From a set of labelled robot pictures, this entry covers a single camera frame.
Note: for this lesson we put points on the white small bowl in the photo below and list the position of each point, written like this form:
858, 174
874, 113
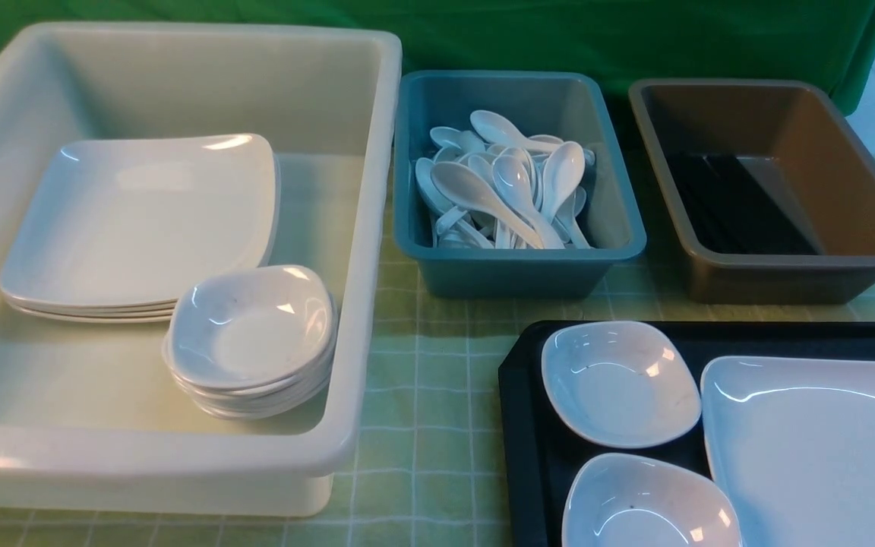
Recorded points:
620, 499
251, 328
619, 383

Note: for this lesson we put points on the white square rice plate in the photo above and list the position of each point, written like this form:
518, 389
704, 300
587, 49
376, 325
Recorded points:
791, 442

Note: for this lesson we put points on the top stacked white square plate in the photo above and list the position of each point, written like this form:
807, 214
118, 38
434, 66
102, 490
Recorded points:
117, 223

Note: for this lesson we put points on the white soup spoon front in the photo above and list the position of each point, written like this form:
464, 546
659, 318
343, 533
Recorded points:
465, 188

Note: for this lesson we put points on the teal plastic spoon bin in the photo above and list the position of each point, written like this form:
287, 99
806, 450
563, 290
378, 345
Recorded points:
570, 106

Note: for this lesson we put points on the white soup spoon top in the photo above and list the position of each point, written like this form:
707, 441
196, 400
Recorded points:
496, 129

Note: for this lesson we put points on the white soup spoon upright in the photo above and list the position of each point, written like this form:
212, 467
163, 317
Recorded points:
563, 171

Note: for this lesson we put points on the green checkered tablecloth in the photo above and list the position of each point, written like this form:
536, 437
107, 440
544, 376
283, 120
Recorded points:
428, 470

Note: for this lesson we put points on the black serving tray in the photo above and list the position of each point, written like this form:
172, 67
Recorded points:
543, 455

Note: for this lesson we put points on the lower stacked white bowls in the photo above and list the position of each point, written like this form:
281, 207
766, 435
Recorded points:
285, 396

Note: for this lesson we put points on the lower stacked white plates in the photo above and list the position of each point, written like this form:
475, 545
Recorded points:
95, 315

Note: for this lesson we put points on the pile of black chopsticks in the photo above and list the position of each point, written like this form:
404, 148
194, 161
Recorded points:
730, 211

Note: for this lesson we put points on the brown plastic chopstick bin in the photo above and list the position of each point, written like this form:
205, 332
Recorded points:
801, 150

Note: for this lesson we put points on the large white plastic tub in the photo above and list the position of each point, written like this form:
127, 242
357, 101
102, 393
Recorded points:
90, 418

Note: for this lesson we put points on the green backdrop cloth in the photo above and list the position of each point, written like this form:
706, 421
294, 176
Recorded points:
829, 44

